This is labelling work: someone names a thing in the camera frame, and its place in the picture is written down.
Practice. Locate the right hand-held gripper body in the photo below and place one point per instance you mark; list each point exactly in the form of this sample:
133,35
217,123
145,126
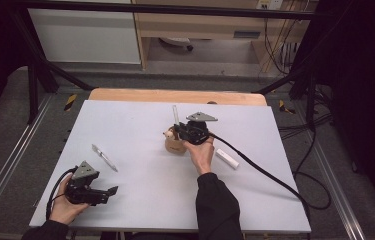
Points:
196,131

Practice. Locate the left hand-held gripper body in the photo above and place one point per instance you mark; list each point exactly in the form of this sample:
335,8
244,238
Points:
81,195

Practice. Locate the wooden pen holder cup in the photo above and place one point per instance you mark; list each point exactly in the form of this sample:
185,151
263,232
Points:
174,146

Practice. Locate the long white pen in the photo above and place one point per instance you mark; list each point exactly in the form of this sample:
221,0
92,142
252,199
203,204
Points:
176,115

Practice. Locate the silver clear pen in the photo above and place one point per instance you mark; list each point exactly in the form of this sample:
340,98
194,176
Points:
105,158

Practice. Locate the short white marker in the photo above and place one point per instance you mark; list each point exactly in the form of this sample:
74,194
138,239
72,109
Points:
227,158

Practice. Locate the person's left hand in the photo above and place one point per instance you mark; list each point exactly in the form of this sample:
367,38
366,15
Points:
63,210

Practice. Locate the person's right hand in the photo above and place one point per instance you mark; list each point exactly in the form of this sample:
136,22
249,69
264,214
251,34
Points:
202,156

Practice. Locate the wooden table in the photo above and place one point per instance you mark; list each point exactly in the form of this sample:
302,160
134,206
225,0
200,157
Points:
175,96

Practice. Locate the yellow black floor tape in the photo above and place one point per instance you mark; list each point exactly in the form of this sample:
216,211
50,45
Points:
70,102
285,108

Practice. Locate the white chair base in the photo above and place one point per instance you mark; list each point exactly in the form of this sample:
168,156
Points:
176,41

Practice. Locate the light wooden desk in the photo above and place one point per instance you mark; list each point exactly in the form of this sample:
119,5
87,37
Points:
201,25

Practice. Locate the black metal stand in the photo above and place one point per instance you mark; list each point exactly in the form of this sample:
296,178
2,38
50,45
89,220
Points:
311,100
33,90

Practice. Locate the white cabinet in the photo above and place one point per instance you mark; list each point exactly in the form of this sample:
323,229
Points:
85,36

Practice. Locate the aluminium floor rail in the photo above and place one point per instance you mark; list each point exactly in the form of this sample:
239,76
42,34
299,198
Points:
8,166
338,186

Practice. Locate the black horizontal frame bar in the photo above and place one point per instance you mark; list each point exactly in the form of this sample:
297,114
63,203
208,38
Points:
175,10

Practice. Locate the white wall socket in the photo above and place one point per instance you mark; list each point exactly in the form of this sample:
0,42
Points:
270,4

